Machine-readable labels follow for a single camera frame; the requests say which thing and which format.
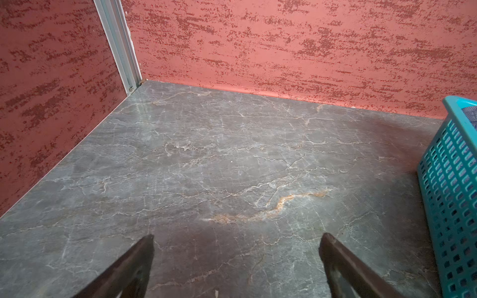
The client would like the left aluminium corner post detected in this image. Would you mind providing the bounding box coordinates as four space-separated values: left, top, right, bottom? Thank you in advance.
93 0 142 96

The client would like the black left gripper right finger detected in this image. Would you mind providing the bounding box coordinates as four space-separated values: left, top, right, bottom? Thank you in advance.
319 233 403 298

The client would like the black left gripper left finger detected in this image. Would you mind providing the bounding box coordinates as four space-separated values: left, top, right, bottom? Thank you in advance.
74 234 154 298

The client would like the teal plastic basket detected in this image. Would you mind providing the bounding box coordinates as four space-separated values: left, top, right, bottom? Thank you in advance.
417 96 477 298

